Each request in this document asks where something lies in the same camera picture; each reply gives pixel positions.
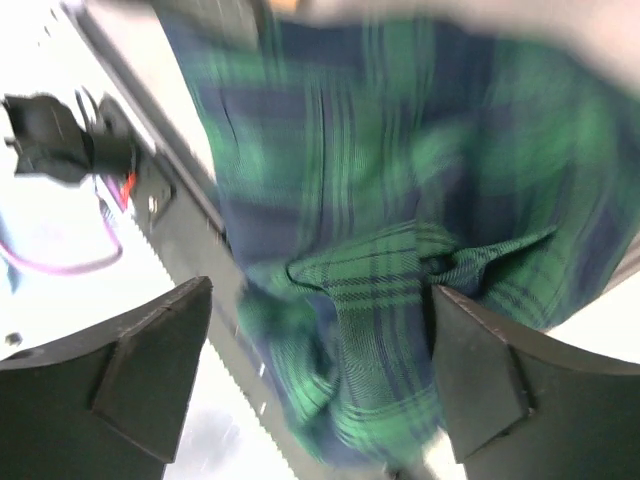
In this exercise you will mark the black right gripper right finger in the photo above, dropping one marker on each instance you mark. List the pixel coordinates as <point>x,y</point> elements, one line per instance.
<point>519,404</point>

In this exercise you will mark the dark green plaid garment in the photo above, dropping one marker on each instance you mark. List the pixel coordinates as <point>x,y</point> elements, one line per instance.
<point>359,166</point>

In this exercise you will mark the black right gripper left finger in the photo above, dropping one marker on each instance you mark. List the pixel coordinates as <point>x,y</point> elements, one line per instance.
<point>108,402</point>

